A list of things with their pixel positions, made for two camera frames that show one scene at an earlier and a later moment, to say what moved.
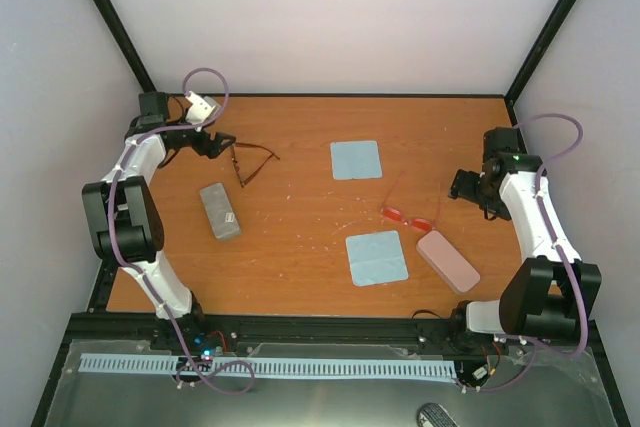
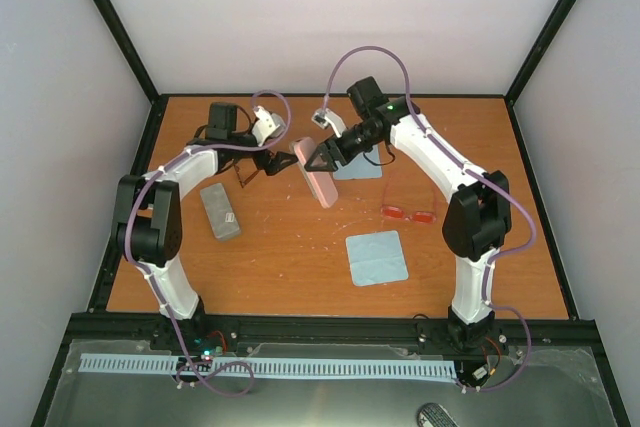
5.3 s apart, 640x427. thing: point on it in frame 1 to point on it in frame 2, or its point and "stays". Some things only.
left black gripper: (212, 150) to (271, 169)
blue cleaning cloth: (355, 160) stays
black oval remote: (433, 414) stays
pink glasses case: (448, 261) to (321, 183)
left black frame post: (104, 3) stays
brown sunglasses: (248, 159) stays
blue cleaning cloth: (376, 258) stays
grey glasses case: (220, 211) stays
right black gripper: (462, 186) to (328, 156)
